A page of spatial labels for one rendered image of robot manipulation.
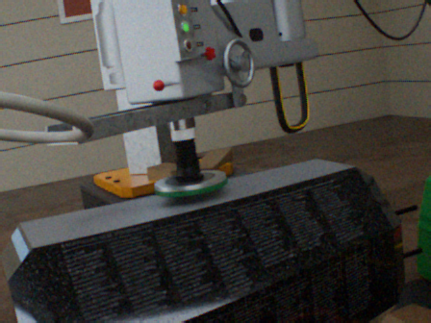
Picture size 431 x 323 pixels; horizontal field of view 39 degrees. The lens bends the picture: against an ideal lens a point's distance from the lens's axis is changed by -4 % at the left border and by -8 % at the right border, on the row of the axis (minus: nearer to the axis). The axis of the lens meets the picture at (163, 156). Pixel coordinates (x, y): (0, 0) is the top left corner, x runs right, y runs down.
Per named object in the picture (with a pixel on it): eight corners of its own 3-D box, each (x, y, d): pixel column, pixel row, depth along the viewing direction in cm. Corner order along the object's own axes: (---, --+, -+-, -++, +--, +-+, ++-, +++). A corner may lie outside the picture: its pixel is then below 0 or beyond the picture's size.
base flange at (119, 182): (92, 184, 295) (90, 173, 294) (190, 161, 311) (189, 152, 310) (125, 199, 249) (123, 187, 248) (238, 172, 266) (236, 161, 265)
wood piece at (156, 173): (147, 179, 261) (145, 167, 260) (169, 174, 265) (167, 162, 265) (172, 184, 244) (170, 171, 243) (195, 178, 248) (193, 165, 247)
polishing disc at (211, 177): (240, 177, 189) (240, 172, 189) (180, 194, 179) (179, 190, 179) (199, 172, 208) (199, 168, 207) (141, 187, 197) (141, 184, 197)
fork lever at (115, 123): (203, 109, 214) (200, 93, 213) (251, 105, 201) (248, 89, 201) (38, 146, 163) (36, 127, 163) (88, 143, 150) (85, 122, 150)
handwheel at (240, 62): (234, 86, 199) (226, 39, 197) (261, 85, 192) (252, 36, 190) (205, 93, 188) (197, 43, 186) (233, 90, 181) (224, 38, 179)
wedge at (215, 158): (212, 161, 280) (211, 149, 279) (233, 160, 275) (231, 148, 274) (191, 171, 263) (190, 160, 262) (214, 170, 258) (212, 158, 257)
